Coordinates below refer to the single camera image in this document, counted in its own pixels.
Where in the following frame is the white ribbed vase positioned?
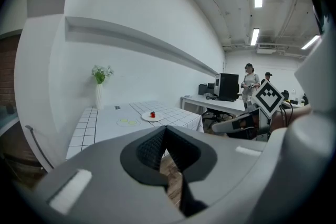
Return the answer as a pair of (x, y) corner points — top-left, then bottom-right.
(94, 83), (104, 110)

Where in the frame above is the white ceiling air conditioner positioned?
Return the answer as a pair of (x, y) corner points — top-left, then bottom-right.
(256, 44), (287, 55)

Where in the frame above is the black computer tower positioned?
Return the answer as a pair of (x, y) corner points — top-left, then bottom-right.
(214, 73), (240, 102)

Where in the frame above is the white round plate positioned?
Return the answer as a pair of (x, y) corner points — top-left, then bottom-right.
(141, 112), (164, 122)

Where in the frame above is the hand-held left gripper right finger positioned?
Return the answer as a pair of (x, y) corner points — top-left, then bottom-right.
(166, 125), (218, 218)

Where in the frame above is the teal desk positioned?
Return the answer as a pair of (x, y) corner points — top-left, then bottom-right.
(0, 111), (20, 137)

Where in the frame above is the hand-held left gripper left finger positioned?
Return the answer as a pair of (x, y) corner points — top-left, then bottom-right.
(119, 125), (169, 187)

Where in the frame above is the white office desk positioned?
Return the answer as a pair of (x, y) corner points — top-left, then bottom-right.
(180, 94), (253, 116)

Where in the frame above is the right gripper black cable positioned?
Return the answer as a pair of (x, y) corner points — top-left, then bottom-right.
(279, 101), (293, 126)

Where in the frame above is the white flower bouquet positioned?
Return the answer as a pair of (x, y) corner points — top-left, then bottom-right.
(91, 65), (114, 85)

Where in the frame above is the black desktop box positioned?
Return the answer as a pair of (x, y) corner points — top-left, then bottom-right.
(198, 83), (215, 95)

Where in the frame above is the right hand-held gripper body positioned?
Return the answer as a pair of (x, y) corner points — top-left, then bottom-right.
(211, 79), (286, 142)

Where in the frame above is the person's right forearm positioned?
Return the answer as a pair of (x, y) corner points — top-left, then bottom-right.
(271, 104), (313, 132)

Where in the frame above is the black office chair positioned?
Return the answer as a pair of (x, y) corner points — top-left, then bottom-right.
(202, 108), (234, 129)

